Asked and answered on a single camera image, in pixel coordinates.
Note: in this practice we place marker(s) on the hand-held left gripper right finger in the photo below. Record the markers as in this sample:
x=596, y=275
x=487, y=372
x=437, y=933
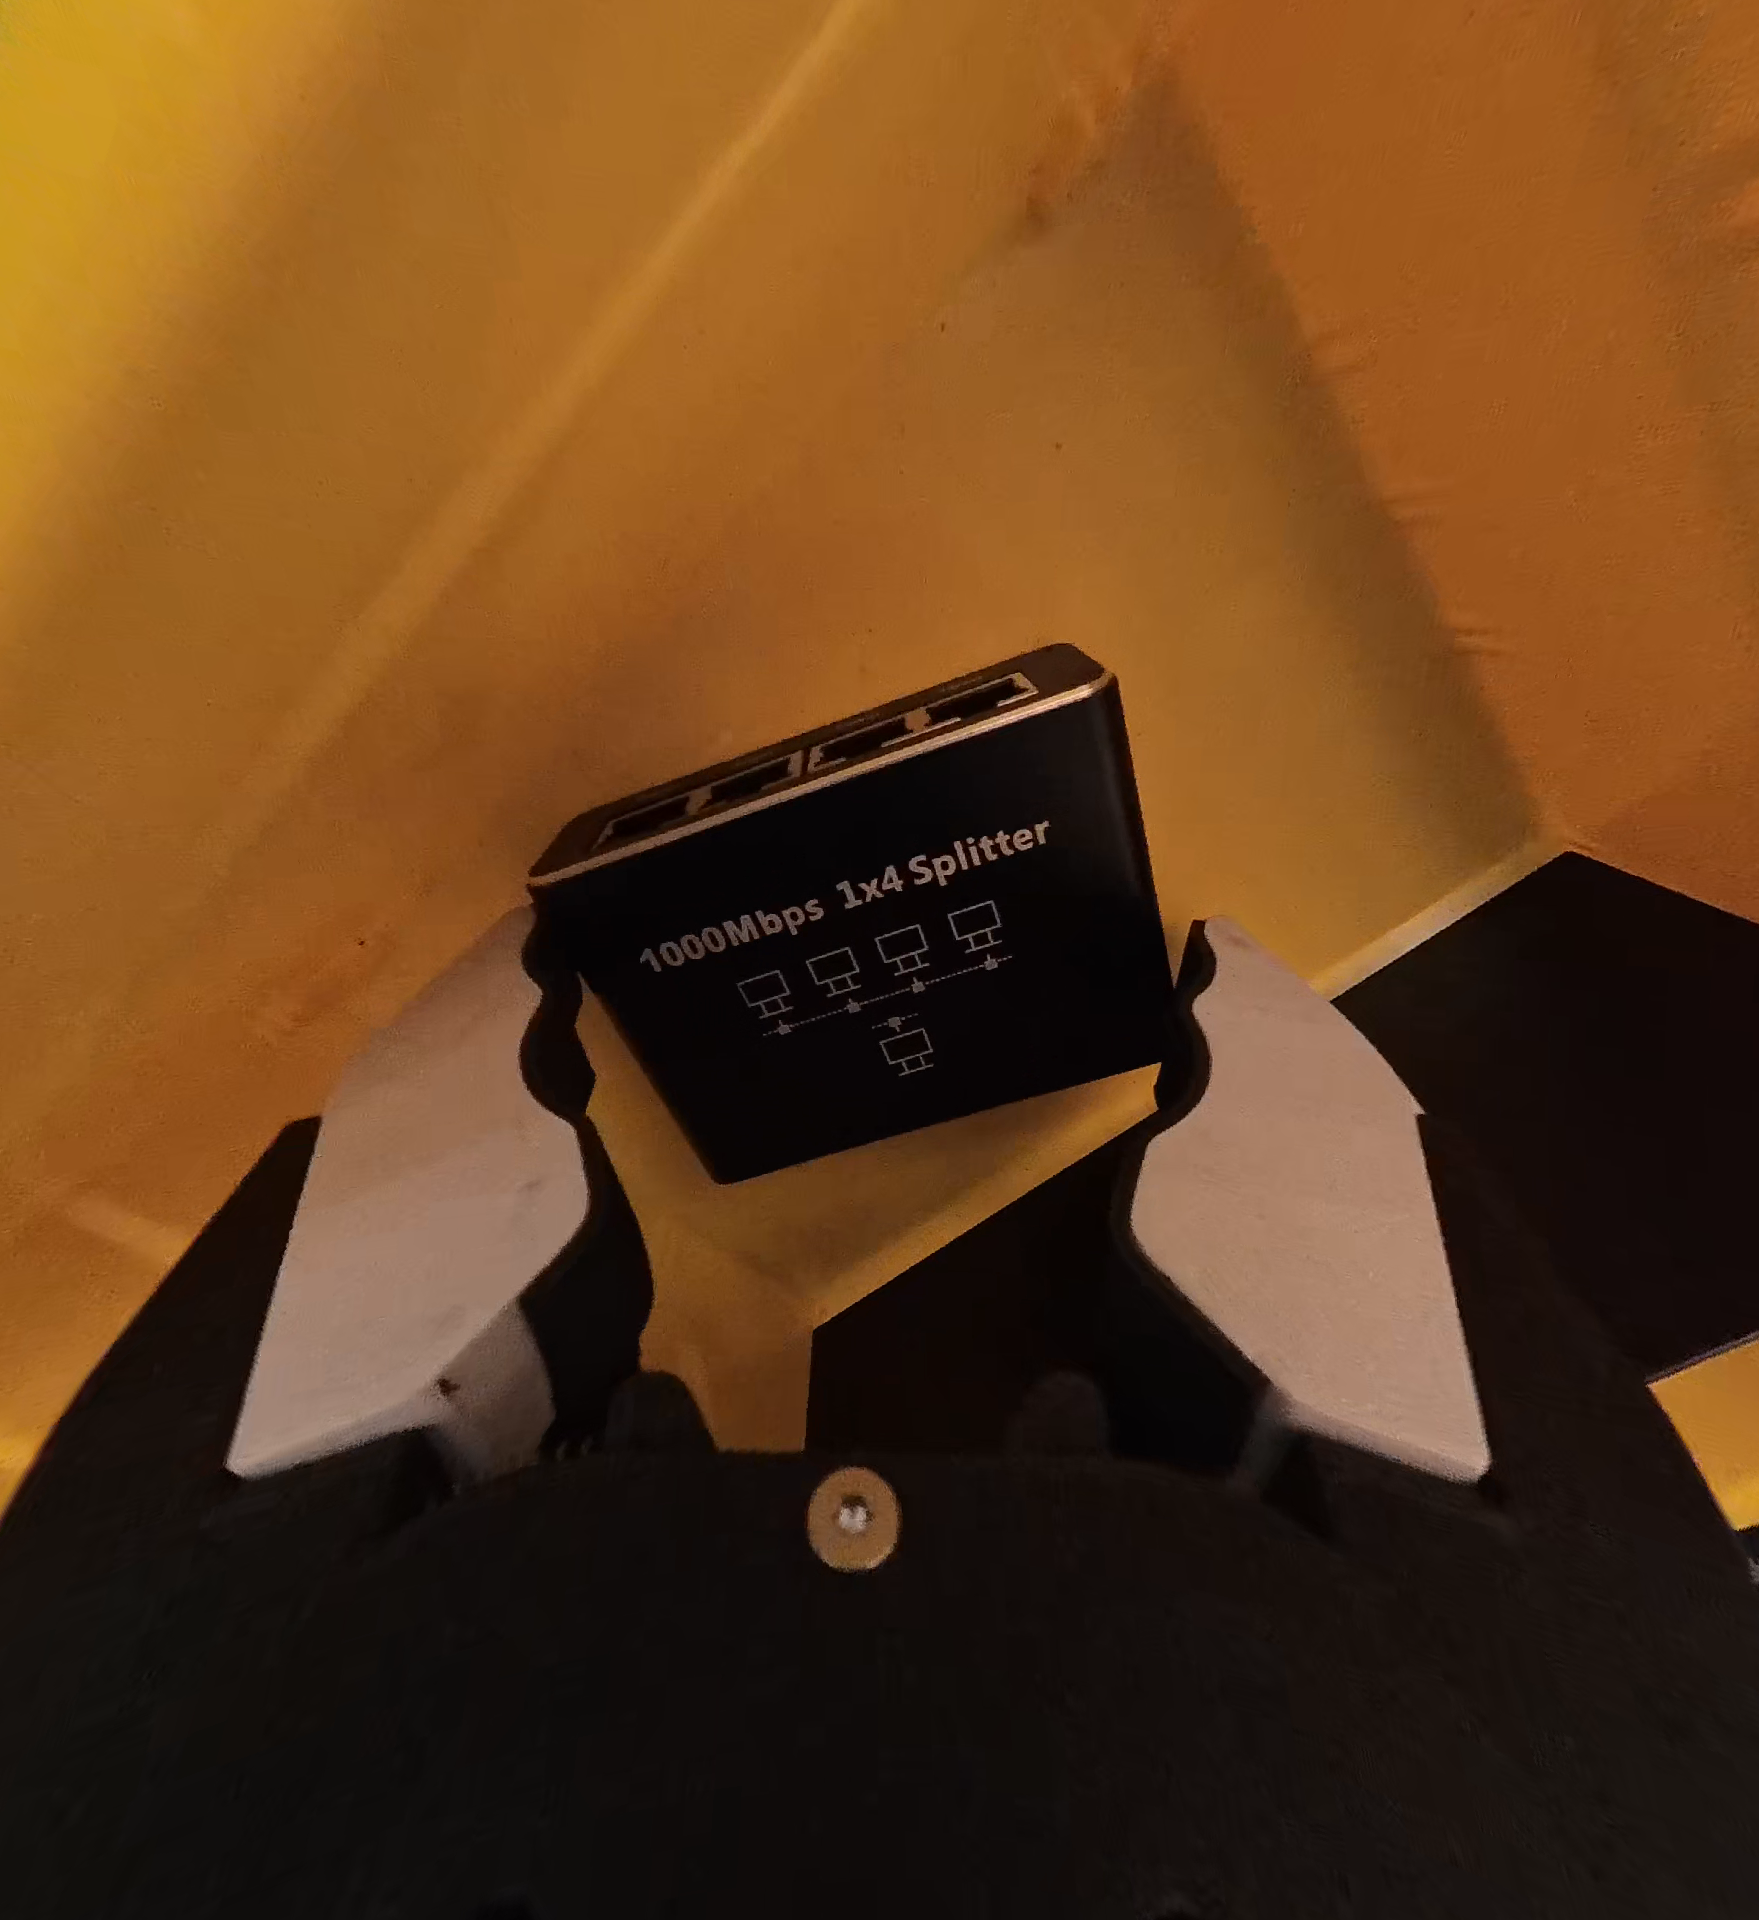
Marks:
x=1313, y=1214

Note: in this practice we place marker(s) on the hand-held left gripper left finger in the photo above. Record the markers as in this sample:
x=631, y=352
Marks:
x=414, y=1200

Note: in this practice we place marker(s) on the black ethernet switch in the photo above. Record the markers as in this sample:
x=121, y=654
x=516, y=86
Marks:
x=881, y=1034

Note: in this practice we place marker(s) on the yellow plastic bin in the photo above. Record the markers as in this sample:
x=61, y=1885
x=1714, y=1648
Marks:
x=369, y=449

